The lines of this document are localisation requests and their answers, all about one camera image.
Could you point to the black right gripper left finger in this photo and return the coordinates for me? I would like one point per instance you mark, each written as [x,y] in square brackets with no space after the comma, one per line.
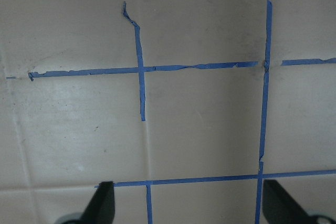
[101,208]

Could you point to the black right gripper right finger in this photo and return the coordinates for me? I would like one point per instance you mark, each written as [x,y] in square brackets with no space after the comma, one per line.
[279,207]

